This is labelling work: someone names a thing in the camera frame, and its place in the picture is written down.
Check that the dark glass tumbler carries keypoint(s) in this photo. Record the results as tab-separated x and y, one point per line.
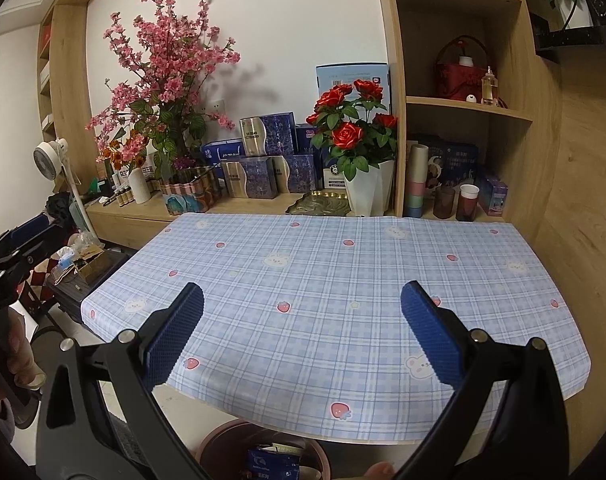
444	205

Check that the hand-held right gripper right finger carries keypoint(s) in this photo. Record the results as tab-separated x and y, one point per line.
433	330

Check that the wooden side shelf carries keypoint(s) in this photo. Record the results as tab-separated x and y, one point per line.
68	85

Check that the dark cloth bundle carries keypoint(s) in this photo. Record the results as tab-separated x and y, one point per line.
58	210

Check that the red basket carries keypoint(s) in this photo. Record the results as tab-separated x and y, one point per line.
458	82

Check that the blue box white label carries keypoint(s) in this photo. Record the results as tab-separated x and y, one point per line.
333	180

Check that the variegated green leaf plant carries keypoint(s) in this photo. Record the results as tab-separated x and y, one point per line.
173	130

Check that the wooden shelf unit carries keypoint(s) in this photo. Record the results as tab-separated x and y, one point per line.
463	105

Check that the wooden sideboard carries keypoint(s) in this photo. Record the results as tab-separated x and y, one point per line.
123	225

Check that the person's right hand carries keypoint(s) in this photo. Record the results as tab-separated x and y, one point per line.
380	472

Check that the gold leaf tray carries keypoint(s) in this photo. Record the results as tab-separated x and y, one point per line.
318	202

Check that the red cup white rim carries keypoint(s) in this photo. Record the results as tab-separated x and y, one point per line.
467	207

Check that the small colourful box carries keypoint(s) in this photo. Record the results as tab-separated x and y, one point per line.
493	195

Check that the black wall shelf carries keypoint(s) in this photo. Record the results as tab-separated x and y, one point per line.
583	42

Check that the round waste bin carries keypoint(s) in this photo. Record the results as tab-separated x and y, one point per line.
218	440

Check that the white vase orange flowers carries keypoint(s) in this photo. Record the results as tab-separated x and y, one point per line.
140	185

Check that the red rose plant white pot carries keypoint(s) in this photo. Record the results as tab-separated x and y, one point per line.
365	190

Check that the person's left forearm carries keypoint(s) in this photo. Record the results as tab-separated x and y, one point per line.
3	415

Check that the open cardboard box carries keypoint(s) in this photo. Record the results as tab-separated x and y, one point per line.
93	265

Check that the row of small bottles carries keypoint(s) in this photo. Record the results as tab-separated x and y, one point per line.
118	192

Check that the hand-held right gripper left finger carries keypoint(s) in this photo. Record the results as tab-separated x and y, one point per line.
175	330

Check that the flat blue box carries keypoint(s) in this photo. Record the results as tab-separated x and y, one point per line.
223	152

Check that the person's left hand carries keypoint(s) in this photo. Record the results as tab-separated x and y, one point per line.
25	360

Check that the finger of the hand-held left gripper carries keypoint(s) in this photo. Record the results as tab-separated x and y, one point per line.
18	259
33	230

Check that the striped planter box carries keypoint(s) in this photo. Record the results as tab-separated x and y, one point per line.
190	197

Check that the blue coffee box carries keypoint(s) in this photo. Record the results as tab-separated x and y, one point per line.
273	465

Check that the white standing fan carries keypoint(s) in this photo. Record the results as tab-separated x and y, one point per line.
50	160

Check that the blue printed box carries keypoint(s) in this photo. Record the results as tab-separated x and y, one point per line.
458	160

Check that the white wall socket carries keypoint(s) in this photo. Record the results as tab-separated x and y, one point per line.
218	106

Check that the black storage case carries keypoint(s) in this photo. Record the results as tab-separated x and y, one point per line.
83	297

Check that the glass perfume bottle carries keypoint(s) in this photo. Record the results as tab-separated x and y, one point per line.
489	90

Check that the stack of pastel cups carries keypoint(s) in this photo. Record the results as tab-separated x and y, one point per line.
416	185

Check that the pink blossom plant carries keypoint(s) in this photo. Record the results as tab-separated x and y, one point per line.
168	45

